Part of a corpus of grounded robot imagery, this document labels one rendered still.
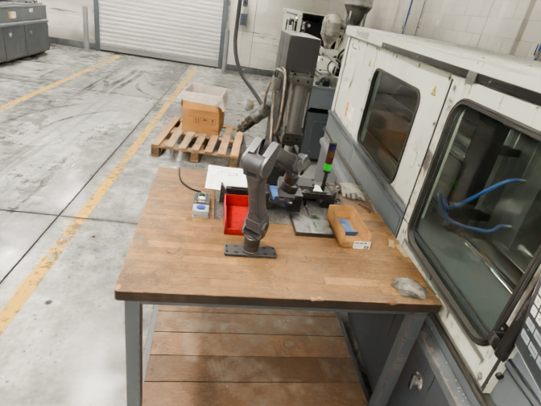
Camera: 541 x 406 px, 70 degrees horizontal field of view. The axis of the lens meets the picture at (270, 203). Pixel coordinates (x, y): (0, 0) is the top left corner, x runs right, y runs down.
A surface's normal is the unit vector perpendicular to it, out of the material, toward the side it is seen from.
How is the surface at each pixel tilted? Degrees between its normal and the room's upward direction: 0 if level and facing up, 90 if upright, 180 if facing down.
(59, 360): 0
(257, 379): 0
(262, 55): 90
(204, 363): 0
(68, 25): 90
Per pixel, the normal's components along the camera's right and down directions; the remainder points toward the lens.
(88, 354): 0.15, -0.88
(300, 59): 0.11, 0.47
